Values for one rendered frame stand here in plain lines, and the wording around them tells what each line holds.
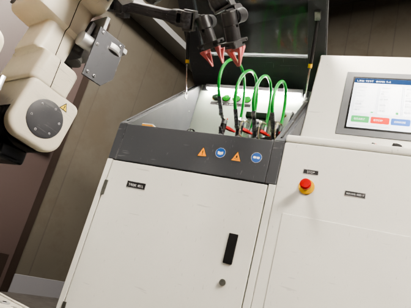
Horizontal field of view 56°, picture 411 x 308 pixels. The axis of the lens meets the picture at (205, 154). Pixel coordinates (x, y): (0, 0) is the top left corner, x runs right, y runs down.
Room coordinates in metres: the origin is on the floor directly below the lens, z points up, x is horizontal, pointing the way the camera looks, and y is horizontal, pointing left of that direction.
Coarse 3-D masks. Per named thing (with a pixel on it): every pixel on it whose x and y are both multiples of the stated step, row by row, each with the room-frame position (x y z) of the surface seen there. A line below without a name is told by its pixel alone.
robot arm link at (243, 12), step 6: (228, 0) 1.19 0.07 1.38; (210, 6) 1.24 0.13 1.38; (228, 6) 1.20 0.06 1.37; (234, 6) 1.24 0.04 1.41; (240, 6) 1.27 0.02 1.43; (216, 12) 1.24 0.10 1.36; (240, 12) 1.25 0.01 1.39; (246, 12) 1.27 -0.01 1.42; (240, 18) 1.26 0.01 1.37; (246, 18) 1.29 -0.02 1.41
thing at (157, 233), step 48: (144, 192) 1.47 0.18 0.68; (192, 192) 1.39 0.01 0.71; (240, 192) 1.32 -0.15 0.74; (96, 240) 1.53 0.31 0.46; (144, 240) 1.45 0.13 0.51; (192, 240) 1.37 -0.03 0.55; (240, 240) 1.30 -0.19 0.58; (96, 288) 1.50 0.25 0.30; (144, 288) 1.42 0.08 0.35; (192, 288) 1.36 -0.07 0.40; (240, 288) 1.29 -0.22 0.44
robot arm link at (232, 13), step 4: (232, 8) 1.24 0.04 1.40; (224, 12) 1.22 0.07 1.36; (228, 12) 1.21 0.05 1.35; (232, 12) 1.21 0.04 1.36; (236, 12) 1.25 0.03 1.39; (224, 16) 1.22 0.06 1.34; (228, 16) 1.22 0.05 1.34; (232, 16) 1.22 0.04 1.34; (236, 16) 1.23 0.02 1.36; (224, 20) 1.23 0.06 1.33; (228, 20) 1.22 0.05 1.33; (232, 20) 1.22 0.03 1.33; (236, 20) 1.23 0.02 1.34; (224, 24) 1.24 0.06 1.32; (228, 24) 1.23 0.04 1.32; (232, 24) 1.23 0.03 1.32
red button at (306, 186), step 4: (304, 180) 1.20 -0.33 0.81; (308, 180) 1.19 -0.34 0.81; (300, 184) 1.21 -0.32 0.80; (304, 184) 1.20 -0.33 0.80; (308, 184) 1.19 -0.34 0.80; (312, 184) 1.22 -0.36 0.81; (300, 188) 1.24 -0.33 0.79; (304, 188) 1.20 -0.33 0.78; (308, 188) 1.20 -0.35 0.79; (312, 188) 1.22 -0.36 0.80; (304, 192) 1.23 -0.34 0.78; (308, 192) 1.23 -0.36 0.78
